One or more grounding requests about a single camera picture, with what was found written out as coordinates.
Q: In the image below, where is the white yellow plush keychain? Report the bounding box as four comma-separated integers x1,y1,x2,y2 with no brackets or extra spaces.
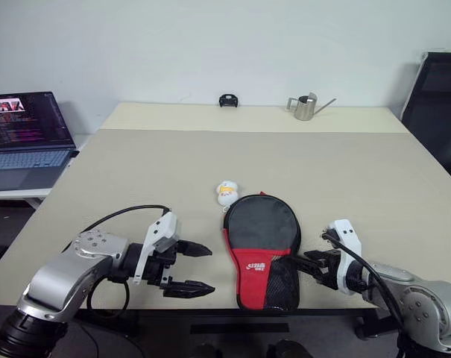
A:
214,180,242,207

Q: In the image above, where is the open dark laptop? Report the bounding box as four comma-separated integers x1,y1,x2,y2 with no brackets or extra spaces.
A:
0,91,81,192

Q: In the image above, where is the small black plastic object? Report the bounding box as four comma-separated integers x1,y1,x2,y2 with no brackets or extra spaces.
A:
218,93,242,110

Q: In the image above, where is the black office chair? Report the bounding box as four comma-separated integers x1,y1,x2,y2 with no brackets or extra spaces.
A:
400,51,451,177

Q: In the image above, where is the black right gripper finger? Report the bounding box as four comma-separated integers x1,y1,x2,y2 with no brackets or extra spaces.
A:
286,256,327,281
303,250,332,264

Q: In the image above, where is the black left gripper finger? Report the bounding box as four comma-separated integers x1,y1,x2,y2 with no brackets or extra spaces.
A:
163,279,216,299
177,239,213,259

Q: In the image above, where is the dark rounded shape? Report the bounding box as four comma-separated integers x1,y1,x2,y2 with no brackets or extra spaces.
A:
266,338,312,358

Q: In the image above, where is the black table frame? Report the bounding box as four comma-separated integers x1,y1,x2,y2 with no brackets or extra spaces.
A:
75,307,398,339

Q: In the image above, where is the black red paddle case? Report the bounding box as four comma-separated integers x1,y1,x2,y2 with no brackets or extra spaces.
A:
221,192,302,313

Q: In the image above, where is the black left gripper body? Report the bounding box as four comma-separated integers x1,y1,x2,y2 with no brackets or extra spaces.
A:
142,240,182,296

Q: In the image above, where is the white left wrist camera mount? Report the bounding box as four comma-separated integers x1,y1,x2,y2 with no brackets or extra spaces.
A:
132,210,180,286

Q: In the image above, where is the white side table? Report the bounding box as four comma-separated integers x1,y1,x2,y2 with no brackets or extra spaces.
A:
0,133,92,210

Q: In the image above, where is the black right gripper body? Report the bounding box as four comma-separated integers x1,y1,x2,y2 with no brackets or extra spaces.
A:
317,248,344,292

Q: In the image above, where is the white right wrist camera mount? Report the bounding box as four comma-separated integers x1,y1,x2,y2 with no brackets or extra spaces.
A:
321,219,363,296

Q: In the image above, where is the steel watering can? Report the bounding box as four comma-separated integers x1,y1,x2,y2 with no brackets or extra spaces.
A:
286,92,338,122

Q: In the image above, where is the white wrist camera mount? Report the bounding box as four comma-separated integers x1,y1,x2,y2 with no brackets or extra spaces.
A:
321,219,363,296
132,210,180,286

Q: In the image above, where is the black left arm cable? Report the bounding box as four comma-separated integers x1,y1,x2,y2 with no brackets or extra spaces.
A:
62,204,172,321

